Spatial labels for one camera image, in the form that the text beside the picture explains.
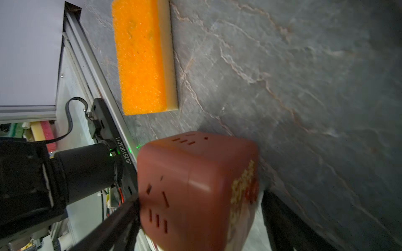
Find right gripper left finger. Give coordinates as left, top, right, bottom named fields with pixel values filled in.
left=71, top=197, right=141, bottom=251

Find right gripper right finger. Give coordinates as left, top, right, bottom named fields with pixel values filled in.
left=261, top=190, right=336, bottom=251

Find red cube socket adapter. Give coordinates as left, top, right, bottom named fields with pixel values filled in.
left=137, top=131, right=259, bottom=251

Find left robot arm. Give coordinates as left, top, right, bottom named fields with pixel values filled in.
left=1, top=138, right=122, bottom=245

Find orange sponge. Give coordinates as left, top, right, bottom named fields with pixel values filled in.
left=112, top=1, right=179, bottom=116

